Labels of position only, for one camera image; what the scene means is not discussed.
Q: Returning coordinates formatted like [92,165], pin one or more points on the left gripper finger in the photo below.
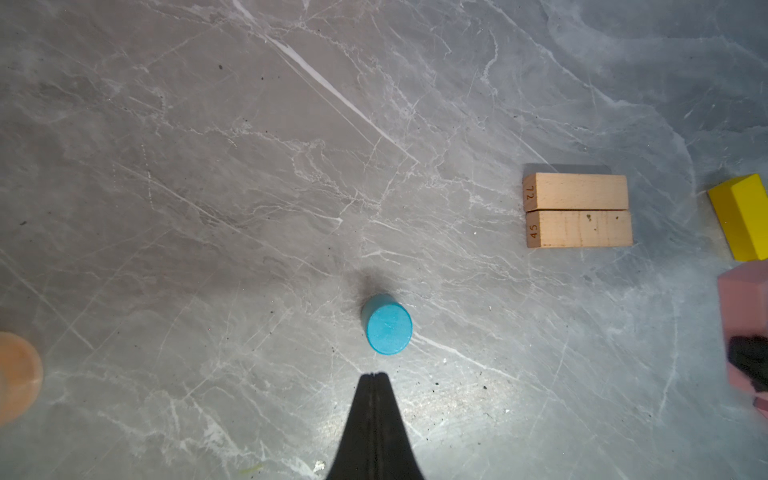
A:
[374,444]

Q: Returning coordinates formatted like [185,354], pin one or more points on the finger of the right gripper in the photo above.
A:
[749,355]

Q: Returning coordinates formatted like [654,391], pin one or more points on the light pink wood block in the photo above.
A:
[743,301]

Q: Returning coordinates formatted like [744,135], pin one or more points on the small teal cylinder block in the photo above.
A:
[387,324]

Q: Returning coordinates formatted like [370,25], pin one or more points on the yellow wood block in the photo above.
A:
[741,208]

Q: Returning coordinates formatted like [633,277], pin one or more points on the natural wood cylinder block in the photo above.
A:
[21,376]

